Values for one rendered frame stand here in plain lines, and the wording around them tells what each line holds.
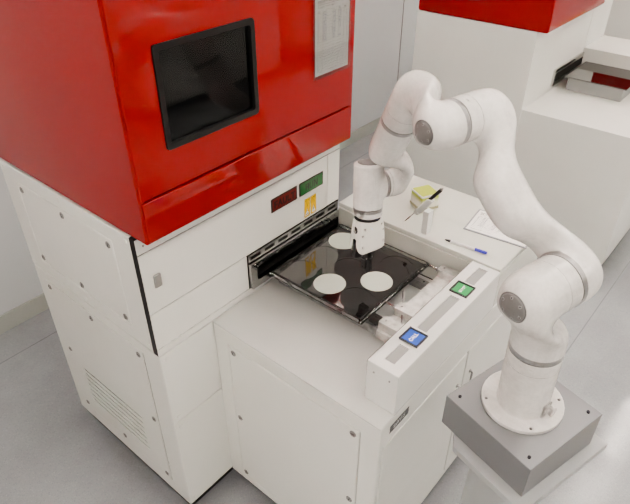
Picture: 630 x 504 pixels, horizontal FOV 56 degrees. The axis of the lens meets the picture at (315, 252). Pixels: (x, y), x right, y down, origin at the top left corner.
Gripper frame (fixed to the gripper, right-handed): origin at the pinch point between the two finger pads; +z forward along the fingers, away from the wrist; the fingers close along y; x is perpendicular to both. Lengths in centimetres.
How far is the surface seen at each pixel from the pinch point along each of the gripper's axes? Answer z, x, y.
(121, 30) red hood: -69, 8, -62
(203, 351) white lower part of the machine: 27, 28, -42
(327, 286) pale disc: 8.4, 8.7, -7.7
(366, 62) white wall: -13, 220, 218
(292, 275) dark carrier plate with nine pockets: 7.5, 20.1, -12.3
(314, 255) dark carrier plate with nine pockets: 5.8, 23.7, -0.2
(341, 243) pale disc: 4.7, 22.9, 11.2
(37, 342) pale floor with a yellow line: 84, 162, -62
